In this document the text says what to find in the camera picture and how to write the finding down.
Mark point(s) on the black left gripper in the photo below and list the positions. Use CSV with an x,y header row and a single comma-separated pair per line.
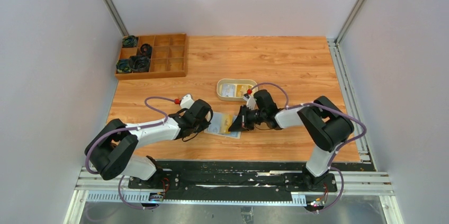
x,y
205,124

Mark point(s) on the wooden compartment tray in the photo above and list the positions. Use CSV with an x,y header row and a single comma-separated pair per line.
x,y
168,59

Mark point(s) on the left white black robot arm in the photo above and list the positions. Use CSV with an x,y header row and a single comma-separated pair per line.
x,y
111,153

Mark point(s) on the yellow card in tray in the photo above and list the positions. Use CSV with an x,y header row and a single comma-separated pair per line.
x,y
241,89

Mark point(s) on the black coiled cable small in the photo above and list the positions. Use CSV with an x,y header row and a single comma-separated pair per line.
x,y
145,50

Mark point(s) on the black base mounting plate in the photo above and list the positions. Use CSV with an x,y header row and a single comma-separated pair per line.
x,y
232,181

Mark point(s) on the yellow card from holder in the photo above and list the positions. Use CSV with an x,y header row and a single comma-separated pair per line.
x,y
225,123

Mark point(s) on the aluminium rail frame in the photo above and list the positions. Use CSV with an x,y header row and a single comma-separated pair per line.
x,y
92,189

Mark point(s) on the beige plastic tray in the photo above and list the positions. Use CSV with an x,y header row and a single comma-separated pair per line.
x,y
250,82

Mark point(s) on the white card in tray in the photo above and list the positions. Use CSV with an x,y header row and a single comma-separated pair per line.
x,y
228,90

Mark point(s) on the black coiled cable large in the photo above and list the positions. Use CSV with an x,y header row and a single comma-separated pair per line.
x,y
139,64

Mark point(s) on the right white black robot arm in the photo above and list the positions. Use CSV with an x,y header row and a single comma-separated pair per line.
x,y
327,126

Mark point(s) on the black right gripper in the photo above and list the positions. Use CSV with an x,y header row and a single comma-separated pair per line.
x,y
242,123

